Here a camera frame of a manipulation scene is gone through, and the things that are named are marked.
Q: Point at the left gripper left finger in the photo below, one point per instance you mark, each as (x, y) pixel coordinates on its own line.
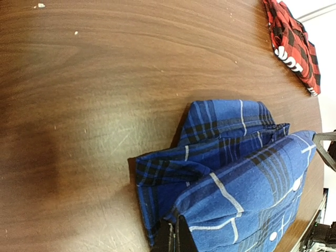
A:
(165, 239)

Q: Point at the red black plaid shirt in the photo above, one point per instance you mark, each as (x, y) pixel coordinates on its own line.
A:
(291, 45)

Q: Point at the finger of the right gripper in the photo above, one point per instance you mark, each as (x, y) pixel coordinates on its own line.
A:
(327, 155)

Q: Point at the blue plaid long sleeve shirt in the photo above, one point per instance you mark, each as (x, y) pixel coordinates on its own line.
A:
(235, 175)

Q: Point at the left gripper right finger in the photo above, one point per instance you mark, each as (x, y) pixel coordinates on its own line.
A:
(184, 239)

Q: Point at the aluminium front rail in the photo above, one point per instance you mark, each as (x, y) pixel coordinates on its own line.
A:
(318, 218)

